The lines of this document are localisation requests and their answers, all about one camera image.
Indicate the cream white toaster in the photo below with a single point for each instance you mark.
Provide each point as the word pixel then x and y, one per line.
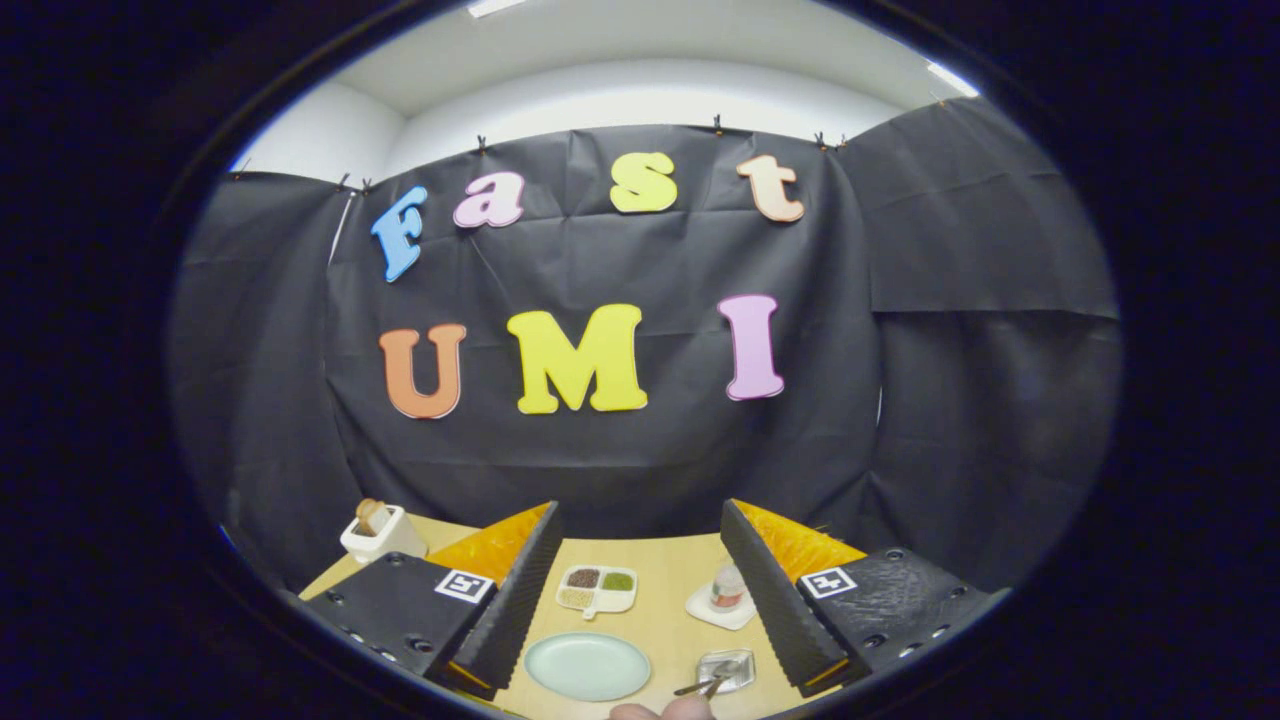
pixel 395 540

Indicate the clear red capped water bottle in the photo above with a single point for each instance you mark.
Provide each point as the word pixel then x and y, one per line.
pixel 727 590

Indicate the pale green plate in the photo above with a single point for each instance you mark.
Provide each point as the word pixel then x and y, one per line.
pixel 588 668

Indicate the white divided bean dish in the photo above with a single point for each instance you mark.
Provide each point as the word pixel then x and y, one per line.
pixel 597 590

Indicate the long ceiling light panel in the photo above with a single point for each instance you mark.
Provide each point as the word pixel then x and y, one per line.
pixel 495 6

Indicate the small ceiling light panel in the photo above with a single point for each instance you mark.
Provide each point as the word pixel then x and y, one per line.
pixel 952 80

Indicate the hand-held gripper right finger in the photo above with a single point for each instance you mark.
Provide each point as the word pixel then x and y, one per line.
pixel 775 600

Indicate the white square coaster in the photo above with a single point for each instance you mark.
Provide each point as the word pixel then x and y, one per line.
pixel 705 607

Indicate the brown bread slice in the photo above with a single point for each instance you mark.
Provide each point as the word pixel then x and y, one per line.
pixel 372 515

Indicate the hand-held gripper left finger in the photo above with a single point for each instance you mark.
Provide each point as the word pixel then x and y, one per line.
pixel 510 610

